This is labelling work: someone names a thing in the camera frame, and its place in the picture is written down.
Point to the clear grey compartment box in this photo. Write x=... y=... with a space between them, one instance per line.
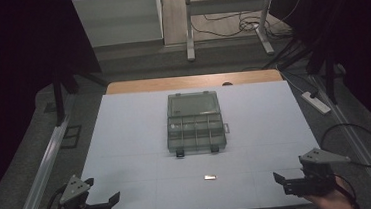
x=195 y=123

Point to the white cabinet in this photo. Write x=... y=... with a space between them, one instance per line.
x=120 y=19

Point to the black floor frame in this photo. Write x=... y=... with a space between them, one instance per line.
x=71 y=137

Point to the white power strip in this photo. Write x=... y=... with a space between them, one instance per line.
x=315 y=102

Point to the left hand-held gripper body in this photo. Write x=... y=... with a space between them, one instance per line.
x=74 y=190

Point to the black tripod stand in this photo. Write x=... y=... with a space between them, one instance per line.
x=329 y=73

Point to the white desk frame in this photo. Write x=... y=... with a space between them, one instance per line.
x=226 y=5

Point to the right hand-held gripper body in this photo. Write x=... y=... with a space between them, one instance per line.
x=317 y=171

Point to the small shiny metal piece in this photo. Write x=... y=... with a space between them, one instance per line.
x=210 y=177

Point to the aluminium rail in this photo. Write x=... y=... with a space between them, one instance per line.
x=42 y=176
x=360 y=137

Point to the person's right hand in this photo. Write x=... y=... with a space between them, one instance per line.
x=331 y=201

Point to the white table mat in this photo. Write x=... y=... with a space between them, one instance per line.
x=127 y=149

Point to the black metal stand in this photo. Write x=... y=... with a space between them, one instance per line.
x=59 y=94

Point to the wooden table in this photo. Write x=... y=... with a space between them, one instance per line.
x=158 y=84

